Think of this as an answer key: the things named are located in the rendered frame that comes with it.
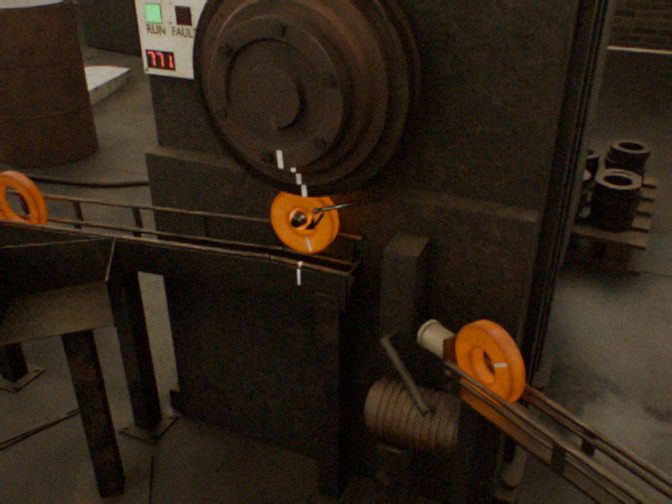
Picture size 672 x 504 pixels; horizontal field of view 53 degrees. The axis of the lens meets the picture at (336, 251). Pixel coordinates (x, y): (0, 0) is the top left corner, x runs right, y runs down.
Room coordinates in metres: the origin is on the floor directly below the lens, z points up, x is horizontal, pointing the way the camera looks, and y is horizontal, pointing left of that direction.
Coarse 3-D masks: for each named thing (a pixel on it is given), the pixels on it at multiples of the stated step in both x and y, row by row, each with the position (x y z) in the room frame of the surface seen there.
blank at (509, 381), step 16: (480, 320) 1.00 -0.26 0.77; (464, 336) 0.99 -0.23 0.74; (480, 336) 0.95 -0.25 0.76; (496, 336) 0.93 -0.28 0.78; (464, 352) 0.99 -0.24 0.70; (480, 352) 0.98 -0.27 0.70; (496, 352) 0.92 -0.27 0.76; (512, 352) 0.91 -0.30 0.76; (464, 368) 0.98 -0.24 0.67; (480, 368) 0.97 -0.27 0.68; (496, 368) 0.91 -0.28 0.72; (512, 368) 0.89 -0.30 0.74; (496, 384) 0.91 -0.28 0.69; (512, 384) 0.88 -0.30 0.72; (512, 400) 0.89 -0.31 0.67
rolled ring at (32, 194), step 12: (0, 180) 1.69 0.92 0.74; (12, 180) 1.67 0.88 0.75; (24, 180) 1.68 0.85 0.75; (0, 192) 1.71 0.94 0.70; (24, 192) 1.66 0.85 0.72; (36, 192) 1.67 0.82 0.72; (0, 204) 1.71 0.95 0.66; (36, 204) 1.65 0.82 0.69; (0, 216) 1.71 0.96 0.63; (12, 216) 1.71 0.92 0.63; (36, 216) 1.65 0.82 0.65
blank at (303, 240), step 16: (272, 208) 1.33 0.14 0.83; (288, 208) 1.31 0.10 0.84; (304, 208) 1.30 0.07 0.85; (272, 224) 1.33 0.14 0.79; (288, 224) 1.32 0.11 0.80; (320, 224) 1.28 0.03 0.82; (336, 224) 1.29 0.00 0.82; (288, 240) 1.32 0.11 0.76; (304, 240) 1.30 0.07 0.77; (320, 240) 1.28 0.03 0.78
